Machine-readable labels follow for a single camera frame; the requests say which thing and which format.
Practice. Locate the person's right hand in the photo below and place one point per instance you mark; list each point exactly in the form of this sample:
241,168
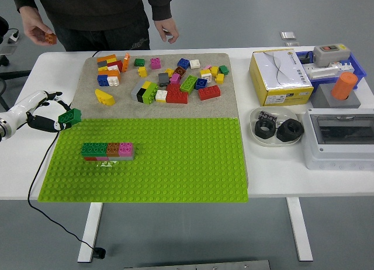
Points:
33,24

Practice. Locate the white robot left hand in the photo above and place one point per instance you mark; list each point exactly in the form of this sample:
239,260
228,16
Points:
23,106

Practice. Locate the person's left hand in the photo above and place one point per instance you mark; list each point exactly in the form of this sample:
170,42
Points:
168,26

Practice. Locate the orange-brown square brick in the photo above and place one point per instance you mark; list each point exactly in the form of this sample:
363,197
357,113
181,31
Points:
51,38

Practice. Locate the pink square brick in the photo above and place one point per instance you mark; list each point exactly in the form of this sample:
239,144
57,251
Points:
125,149
155,63

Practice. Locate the dark green long brick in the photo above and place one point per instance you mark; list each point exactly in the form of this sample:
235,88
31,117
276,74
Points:
94,149
70,118

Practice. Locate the orange long brick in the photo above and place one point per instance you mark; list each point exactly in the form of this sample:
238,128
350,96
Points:
126,63

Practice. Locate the multicolour brick block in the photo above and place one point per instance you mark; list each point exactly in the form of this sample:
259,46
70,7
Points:
112,74

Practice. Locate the lime green studded baseplate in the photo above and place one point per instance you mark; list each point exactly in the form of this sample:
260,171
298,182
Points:
175,164

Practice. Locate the person's left forearm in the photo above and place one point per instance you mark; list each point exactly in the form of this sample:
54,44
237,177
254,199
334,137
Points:
159,4

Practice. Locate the blue square brick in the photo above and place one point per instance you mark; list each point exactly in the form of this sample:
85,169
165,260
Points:
201,83
183,63

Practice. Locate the small dark green brick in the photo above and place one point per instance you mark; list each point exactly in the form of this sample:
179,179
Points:
224,69
139,62

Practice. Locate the small yellow brick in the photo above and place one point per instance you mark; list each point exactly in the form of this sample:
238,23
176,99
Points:
214,70
142,72
169,72
219,78

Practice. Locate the white square brick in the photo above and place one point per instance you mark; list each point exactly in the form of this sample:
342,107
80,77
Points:
195,63
160,95

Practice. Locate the dark brown brick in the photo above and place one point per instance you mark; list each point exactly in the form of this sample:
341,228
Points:
180,71

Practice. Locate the dark grey brick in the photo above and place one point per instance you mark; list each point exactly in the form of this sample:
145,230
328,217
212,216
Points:
164,78

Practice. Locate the small pink brick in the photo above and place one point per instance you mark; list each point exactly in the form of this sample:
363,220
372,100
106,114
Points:
175,78

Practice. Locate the pink flat brick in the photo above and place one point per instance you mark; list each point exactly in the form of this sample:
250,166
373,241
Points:
207,67

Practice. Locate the white brick with hole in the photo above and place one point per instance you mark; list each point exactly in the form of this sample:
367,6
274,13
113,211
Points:
203,72

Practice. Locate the lime green long brick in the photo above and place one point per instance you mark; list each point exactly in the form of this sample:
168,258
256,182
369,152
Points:
187,84
149,94

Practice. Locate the red stepped brick block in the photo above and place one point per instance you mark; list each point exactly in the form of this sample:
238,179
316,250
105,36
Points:
176,97

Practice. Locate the light grey brick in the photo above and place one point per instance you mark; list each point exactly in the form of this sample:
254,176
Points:
135,90

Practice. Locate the black brick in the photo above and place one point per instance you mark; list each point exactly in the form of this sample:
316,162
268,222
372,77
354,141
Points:
141,95

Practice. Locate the red long brick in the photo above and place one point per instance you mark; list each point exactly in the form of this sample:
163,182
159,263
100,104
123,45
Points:
209,92

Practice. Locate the yellow curved brick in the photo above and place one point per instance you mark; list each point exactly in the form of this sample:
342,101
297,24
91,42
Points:
105,99

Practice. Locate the brown square brick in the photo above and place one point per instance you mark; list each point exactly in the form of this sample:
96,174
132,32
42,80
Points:
113,150

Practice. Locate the grey long brick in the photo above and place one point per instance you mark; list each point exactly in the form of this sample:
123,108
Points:
122,159

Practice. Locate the white power adapter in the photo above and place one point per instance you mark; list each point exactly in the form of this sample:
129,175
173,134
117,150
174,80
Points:
13,37

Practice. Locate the black round object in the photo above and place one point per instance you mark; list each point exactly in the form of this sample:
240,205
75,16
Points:
2,27

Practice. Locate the grey flat panel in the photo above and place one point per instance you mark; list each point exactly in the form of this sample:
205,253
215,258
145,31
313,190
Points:
7,49

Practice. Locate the black office chair base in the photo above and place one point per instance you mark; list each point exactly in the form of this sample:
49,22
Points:
3,61

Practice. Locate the person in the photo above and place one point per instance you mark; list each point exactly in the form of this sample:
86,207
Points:
96,10

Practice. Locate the grey-brown table mat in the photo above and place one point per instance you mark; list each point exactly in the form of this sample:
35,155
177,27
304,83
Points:
122,106

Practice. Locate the white and yellow cardboard box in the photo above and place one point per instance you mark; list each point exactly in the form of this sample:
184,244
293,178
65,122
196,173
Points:
277,71

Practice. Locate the large silver floor plate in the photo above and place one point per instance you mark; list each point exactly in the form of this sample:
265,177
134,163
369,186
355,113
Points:
287,35

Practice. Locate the small silver floor plate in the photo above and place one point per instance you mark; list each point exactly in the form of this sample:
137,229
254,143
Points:
291,44

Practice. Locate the small purple circuit board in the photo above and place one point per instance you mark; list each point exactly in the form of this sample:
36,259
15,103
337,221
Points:
267,115

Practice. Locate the small black part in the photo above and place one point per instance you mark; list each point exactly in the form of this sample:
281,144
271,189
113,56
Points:
306,58

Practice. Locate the white table leg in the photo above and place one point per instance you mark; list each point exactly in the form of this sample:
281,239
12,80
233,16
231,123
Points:
301,232
90,232

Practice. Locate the white dish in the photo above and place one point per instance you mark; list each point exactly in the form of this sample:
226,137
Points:
287,113

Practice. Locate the small black hex nut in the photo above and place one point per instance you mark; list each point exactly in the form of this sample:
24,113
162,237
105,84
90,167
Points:
271,132

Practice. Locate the white terminal block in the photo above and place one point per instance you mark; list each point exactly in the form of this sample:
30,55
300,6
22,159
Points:
321,72

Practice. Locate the large black hex nut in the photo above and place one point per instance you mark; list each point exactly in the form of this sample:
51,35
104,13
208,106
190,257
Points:
296,134

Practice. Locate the grey square block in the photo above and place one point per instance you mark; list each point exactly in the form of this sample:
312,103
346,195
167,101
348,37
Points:
321,97

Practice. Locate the orange cylinder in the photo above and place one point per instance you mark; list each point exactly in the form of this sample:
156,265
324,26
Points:
343,86

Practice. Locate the blue plastic bin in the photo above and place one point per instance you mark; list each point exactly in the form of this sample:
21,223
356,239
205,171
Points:
358,68

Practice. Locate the grey metal plate with screws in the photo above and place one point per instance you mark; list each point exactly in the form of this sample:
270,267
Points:
198,265

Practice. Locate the grey switch box red button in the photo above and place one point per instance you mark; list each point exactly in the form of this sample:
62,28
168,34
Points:
330,58

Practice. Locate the grey enclosure with clear lid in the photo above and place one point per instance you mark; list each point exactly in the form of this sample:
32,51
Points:
336,159

